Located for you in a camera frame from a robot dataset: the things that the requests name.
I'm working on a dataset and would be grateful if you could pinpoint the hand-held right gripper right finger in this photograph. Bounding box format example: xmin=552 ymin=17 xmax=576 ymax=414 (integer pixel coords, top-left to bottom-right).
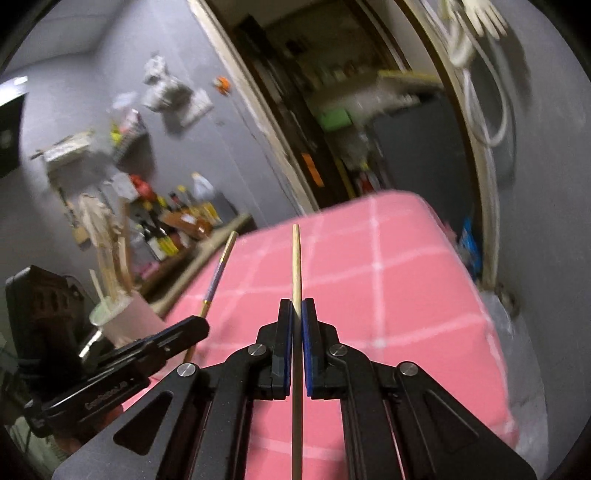
xmin=301 ymin=298 xmax=539 ymax=480

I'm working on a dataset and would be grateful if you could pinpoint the white work glove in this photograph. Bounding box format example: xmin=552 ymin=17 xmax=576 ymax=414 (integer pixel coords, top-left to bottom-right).
xmin=462 ymin=0 xmax=509 ymax=38

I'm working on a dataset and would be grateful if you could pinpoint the red bag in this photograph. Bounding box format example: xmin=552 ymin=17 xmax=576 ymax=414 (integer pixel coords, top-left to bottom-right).
xmin=129 ymin=174 xmax=154 ymax=200

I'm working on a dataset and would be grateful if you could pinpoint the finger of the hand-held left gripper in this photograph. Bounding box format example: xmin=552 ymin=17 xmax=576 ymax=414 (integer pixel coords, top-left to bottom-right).
xmin=154 ymin=316 xmax=211 ymax=355
xmin=113 ymin=338 xmax=181 ymax=372

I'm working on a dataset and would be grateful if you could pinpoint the hanging grey cloth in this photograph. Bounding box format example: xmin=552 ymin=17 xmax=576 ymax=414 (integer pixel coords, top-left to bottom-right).
xmin=141 ymin=55 xmax=214 ymax=128

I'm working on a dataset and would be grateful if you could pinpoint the pink checked tablecloth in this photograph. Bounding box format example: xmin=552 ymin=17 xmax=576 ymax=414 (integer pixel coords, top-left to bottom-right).
xmin=120 ymin=189 xmax=519 ymax=480

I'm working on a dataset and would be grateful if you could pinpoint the blue packet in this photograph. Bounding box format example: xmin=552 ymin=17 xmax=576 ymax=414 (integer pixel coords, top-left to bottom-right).
xmin=458 ymin=217 xmax=484 ymax=274

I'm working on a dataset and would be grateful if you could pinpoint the white hose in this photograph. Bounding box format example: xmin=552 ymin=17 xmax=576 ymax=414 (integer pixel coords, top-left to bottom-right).
xmin=438 ymin=0 xmax=516 ymax=147

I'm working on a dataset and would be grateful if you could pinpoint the pale door frame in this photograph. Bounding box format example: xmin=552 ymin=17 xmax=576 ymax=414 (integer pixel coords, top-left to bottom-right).
xmin=188 ymin=0 xmax=502 ymax=287

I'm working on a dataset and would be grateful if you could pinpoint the plain wooden chopstick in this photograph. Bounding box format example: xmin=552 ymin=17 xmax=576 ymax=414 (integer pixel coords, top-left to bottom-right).
xmin=291 ymin=224 xmax=304 ymax=480

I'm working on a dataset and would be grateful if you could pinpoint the clear plastic sheet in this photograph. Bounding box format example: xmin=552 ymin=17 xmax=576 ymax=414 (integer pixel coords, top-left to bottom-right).
xmin=480 ymin=284 xmax=551 ymax=464

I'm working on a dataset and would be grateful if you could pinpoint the bunch of wooden chopsticks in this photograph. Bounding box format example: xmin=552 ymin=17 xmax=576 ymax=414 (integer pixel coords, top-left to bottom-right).
xmin=78 ymin=193 xmax=136 ymax=303

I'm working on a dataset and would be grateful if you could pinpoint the green box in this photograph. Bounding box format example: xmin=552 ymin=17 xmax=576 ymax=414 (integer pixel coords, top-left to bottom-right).
xmin=322 ymin=107 xmax=355 ymax=131

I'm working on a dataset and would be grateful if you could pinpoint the black wall panel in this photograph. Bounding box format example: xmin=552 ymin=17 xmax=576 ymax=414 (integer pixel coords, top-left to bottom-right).
xmin=0 ymin=91 xmax=29 ymax=180

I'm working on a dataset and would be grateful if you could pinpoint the purple banded wooden chopstick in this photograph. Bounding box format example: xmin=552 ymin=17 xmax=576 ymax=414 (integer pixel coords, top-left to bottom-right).
xmin=184 ymin=232 xmax=240 ymax=363

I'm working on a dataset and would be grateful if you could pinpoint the white utensil holder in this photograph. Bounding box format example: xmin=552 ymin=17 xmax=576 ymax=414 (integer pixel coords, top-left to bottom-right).
xmin=89 ymin=293 xmax=168 ymax=348

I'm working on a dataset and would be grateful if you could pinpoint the wire wall rack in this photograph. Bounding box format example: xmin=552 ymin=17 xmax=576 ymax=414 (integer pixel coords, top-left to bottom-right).
xmin=108 ymin=111 xmax=149 ymax=158

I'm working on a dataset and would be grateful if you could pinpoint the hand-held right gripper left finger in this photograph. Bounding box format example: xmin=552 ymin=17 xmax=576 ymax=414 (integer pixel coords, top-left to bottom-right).
xmin=53 ymin=299 xmax=296 ymax=480

